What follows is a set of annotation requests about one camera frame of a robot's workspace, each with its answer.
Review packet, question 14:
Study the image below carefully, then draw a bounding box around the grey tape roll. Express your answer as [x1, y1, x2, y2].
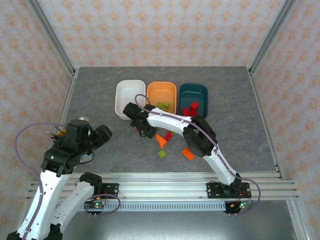
[78, 151, 96, 164]

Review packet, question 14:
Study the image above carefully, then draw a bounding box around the white plastic container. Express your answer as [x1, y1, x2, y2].
[114, 79, 146, 121]

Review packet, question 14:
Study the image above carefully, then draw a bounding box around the orange lego wedge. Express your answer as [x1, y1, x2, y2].
[154, 134, 168, 149]

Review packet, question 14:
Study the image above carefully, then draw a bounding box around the orange plastic container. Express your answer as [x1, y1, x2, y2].
[146, 81, 178, 115]

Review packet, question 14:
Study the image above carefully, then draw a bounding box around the teal plastic container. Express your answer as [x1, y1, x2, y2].
[178, 83, 209, 120]

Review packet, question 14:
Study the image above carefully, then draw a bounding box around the long orange lego brick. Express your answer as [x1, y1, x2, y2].
[181, 148, 195, 162]

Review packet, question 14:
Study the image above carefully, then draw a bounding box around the left circuit board with led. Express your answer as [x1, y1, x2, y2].
[88, 201, 107, 210]

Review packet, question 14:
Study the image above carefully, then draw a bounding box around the circuit board with led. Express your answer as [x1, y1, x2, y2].
[231, 199, 253, 210]
[88, 201, 107, 210]

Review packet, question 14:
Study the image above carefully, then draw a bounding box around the right circuit board with led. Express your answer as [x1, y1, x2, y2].
[231, 199, 253, 210]

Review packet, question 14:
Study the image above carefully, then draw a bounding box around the aluminium table side rail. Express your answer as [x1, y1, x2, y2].
[247, 68, 286, 180]
[56, 72, 80, 126]

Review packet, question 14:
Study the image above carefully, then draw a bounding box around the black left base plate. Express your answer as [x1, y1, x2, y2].
[97, 182, 120, 200]

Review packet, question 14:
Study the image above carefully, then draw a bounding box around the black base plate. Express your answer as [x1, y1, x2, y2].
[206, 181, 252, 200]
[97, 182, 120, 200]

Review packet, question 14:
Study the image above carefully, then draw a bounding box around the aluminium mounting rail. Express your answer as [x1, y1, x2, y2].
[26, 171, 300, 201]

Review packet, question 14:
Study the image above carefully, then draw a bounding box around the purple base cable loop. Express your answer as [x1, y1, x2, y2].
[84, 193, 122, 218]

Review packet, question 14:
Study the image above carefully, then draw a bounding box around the slotted grey cable tray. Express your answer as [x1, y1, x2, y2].
[56, 201, 227, 212]

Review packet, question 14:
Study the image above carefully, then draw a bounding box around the aluminium frame post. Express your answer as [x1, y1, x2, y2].
[248, 0, 299, 76]
[26, 0, 77, 77]

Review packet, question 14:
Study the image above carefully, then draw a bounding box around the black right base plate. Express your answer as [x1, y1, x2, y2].
[206, 181, 252, 200]

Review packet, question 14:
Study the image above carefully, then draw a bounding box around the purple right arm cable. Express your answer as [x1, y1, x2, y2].
[134, 93, 262, 216]

